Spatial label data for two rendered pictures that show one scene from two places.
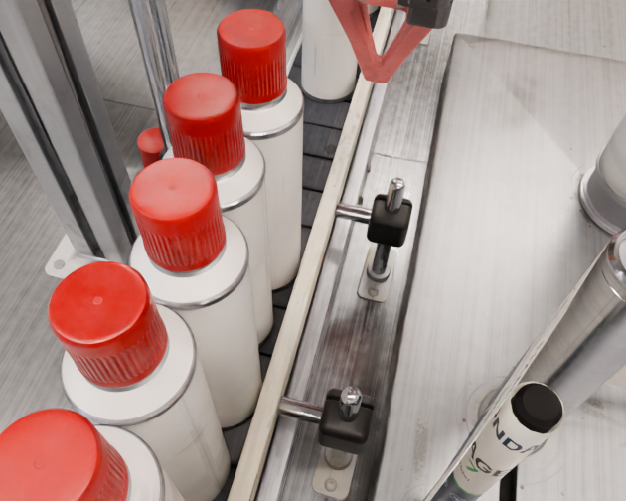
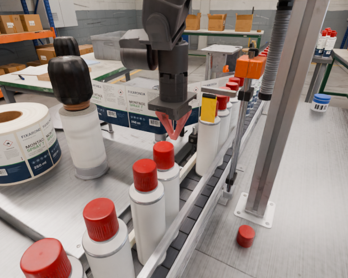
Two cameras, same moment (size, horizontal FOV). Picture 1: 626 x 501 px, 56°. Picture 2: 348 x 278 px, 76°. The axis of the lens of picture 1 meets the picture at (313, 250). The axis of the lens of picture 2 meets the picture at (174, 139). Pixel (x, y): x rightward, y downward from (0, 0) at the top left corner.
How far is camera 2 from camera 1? 0.73 m
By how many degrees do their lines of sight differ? 93
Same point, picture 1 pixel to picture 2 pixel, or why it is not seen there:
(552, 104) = (78, 204)
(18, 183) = (306, 242)
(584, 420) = (146, 140)
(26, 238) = (288, 217)
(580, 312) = not seen: hidden behind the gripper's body
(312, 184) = (186, 190)
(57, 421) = (233, 79)
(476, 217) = not seen: hidden behind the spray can
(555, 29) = not seen: outside the picture
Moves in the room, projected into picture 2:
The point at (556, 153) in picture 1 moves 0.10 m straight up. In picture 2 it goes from (97, 186) to (89, 153)
